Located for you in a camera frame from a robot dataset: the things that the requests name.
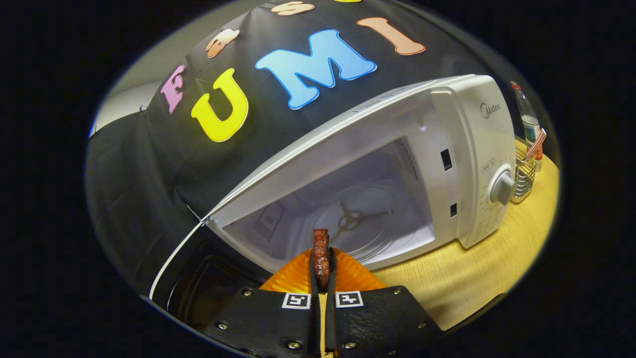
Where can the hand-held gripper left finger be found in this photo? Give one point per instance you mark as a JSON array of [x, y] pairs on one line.
[[268, 318]]

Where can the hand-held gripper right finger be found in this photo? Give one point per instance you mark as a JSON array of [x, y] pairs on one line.
[[387, 318]]

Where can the brown meat strip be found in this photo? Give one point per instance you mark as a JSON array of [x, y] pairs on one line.
[[321, 258]]

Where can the white toaster oven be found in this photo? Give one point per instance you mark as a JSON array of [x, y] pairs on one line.
[[472, 149]]

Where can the glass turntable plate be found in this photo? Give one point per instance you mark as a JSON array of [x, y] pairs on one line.
[[392, 233]]

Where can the red checked packet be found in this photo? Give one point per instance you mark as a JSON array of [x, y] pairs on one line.
[[536, 144]]

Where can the clear bottle red label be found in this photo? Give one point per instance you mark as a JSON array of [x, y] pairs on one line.
[[529, 122]]

